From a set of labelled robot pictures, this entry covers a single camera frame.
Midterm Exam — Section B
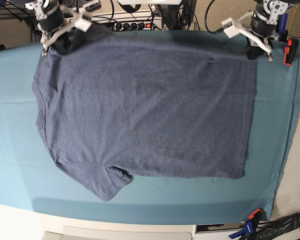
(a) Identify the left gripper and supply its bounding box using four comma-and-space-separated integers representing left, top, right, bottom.
243, 9, 279, 62

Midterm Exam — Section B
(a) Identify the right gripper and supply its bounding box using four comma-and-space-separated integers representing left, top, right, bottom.
37, 7, 76, 57

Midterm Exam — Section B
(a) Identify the blue-grey T-shirt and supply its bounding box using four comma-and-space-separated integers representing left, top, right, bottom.
32, 24, 256, 201

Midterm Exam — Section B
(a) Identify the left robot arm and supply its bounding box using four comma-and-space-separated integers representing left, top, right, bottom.
246, 0, 292, 62

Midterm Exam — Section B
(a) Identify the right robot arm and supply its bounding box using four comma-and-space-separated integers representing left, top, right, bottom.
25, 0, 75, 57

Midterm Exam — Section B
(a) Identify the orange black clamp top right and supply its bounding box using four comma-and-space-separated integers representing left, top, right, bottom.
283, 38, 299, 66

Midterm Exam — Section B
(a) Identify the blue clamp top right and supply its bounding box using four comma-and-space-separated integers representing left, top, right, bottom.
275, 13, 288, 42

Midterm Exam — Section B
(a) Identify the white power strip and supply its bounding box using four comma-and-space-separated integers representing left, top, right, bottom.
105, 19, 163, 32

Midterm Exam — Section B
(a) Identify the teal table cloth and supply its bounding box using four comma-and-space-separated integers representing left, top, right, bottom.
0, 42, 300, 225

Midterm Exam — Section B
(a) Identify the blue orange clamp bottom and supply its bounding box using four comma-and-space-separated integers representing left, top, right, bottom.
228, 208, 263, 240

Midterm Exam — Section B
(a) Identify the black plastic bag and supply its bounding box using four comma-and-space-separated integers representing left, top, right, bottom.
255, 213, 300, 240

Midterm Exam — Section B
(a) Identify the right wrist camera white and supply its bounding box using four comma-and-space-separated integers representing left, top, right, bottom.
72, 13, 92, 32

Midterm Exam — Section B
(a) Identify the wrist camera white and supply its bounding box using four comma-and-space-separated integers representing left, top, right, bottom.
221, 17, 240, 39
72, 13, 92, 32

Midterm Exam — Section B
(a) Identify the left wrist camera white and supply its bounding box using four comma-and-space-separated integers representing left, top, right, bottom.
221, 17, 240, 39

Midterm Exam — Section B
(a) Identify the yellow cable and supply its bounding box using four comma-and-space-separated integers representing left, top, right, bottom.
288, 3, 300, 38

